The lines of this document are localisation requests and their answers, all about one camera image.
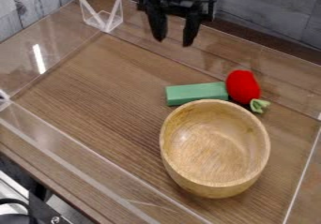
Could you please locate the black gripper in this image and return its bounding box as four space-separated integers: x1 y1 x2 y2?
137 0 217 47

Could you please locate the red plush strawberry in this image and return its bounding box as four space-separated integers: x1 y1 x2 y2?
226 69 271 113

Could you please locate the green foam block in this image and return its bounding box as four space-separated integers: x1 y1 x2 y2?
166 82 229 106

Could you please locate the wooden bowl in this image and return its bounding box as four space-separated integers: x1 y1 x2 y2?
160 99 272 199

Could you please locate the clear acrylic tray enclosure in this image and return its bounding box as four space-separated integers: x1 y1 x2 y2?
0 1 321 224

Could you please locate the black metal table bracket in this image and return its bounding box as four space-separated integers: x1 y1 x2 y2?
30 193 73 224

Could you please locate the black cable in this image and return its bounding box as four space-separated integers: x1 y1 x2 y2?
0 199 32 224

